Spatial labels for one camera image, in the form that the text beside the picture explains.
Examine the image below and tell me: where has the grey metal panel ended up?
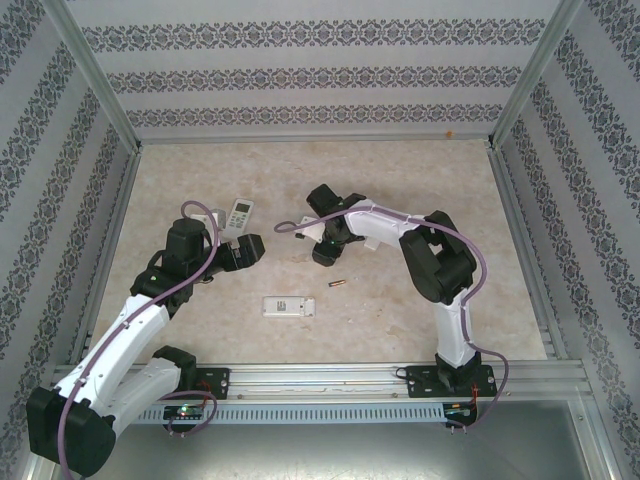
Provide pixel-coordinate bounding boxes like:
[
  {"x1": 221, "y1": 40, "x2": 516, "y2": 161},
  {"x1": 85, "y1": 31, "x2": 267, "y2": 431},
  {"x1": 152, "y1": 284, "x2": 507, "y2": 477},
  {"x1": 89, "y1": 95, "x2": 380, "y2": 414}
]
[{"x1": 49, "y1": 422, "x2": 596, "y2": 480}]

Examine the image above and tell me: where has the aluminium mounting rail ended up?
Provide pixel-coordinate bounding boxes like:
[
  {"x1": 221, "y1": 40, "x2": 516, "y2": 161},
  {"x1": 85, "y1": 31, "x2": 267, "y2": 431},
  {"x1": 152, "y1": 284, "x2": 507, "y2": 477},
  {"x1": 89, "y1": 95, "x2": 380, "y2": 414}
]
[{"x1": 49, "y1": 357, "x2": 591, "y2": 401}]

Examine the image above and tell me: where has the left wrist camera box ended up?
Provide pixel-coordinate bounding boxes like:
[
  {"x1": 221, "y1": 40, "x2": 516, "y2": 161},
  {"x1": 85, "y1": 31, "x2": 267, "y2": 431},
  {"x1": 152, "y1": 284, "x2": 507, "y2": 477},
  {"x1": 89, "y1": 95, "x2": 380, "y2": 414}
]
[{"x1": 196, "y1": 208, "x2": 227, "y2": 235}]

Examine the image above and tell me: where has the aluminium frame bar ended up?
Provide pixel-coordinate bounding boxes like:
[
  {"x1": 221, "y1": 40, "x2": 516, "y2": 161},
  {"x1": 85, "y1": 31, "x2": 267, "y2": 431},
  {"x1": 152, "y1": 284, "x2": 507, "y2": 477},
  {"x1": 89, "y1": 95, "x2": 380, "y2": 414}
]
[{"x1": 569, "y1": 394, "x2": 621, "y2": 480}]

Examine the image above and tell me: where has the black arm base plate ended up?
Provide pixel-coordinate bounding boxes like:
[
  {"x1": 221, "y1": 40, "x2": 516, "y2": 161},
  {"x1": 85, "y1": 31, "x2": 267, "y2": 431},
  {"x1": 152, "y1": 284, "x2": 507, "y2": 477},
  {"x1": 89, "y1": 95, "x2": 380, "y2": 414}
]
[
  {"x1": 407, "y1": 363, "x2": 500, "y2": 400},
  {"x1": 164, "y1": 367, "x2": 232, "y2": 401}
]

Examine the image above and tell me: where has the aluminium side rail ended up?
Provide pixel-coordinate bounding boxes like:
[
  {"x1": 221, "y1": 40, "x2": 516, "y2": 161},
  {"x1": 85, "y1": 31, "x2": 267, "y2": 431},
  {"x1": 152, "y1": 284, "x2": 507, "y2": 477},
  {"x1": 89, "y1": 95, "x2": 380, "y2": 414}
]
[
  {"x1": 67, "y1": 147, "x2": 144, "y2": 366},
  {"x1": 487, "y1": 144, "x2": 571, "y2": 361}
]

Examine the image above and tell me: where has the white air conditioner remote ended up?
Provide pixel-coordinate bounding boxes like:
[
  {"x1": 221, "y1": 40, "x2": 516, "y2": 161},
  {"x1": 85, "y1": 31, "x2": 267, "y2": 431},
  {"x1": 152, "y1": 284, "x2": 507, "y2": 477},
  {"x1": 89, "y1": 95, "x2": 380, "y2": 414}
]
[
  {"x1": 223, "y1": 198, "x2": 255, "y2": 242},
  {"x1": 262, "y1": 294, "x2": 318, "y2": 319}
]

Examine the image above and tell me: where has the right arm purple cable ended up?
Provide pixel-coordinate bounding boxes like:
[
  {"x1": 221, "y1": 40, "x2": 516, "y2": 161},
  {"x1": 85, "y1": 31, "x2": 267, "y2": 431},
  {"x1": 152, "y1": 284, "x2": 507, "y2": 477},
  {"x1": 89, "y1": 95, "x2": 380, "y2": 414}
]
[{"x1": 273, "y1": 205, "x2": 512, "y2": 437}]

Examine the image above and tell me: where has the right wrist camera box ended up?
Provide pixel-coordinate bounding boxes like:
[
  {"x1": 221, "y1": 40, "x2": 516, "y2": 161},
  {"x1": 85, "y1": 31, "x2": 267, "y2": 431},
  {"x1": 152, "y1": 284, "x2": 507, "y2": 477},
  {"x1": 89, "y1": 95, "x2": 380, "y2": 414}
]
[{"x1": 294, "y1": 215, "x2": 327, "y2": 242}]

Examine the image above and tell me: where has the aluminium frame post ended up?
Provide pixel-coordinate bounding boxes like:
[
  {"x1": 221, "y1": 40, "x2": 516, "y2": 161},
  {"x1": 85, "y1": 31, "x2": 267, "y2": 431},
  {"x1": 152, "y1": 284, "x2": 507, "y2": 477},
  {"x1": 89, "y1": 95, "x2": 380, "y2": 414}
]
[
  {"x1": 487, "y1": 0, "x2": 599, "y2": 151},
  {"x1": 47, "y1": 0, "x2": 144, "y2": 154}
]

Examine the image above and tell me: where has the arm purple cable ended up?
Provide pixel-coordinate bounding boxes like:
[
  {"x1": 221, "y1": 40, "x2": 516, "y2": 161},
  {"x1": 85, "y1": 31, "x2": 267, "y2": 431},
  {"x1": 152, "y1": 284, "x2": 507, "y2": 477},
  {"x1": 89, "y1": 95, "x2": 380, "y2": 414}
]
[
  {"x1": 273, "y1": 205, "x2": 512, "y2": 437},
  {"x1": 58, "y1": 200, "x2": 224, "y2": 474}
]

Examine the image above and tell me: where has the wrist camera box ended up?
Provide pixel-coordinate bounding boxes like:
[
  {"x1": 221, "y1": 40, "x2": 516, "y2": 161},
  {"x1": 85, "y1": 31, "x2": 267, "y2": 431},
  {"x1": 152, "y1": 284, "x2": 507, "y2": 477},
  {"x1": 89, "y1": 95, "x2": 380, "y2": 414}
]
[
  {"x1": 294, "y1": 215, "x2": 327, "y2": 242},
  {"x1": 196, "y1": 208, "x2": 227, "y2": 235}
]

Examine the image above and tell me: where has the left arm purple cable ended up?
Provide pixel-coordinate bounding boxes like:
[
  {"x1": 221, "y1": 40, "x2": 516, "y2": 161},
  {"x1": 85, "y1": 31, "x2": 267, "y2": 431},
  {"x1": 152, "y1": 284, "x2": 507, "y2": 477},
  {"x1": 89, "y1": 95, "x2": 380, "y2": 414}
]
[{"x1": 58, "y1": 200, "x2": 224, "y2": 474}]

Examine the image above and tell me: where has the slotted grey cable duct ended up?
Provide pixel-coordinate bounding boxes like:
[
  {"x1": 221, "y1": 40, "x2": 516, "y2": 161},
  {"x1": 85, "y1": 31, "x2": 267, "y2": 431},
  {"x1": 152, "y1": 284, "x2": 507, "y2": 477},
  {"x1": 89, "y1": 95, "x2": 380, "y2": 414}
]
[{"x1": 134, "y1": 403, "x2": 446, "y2": 424}]

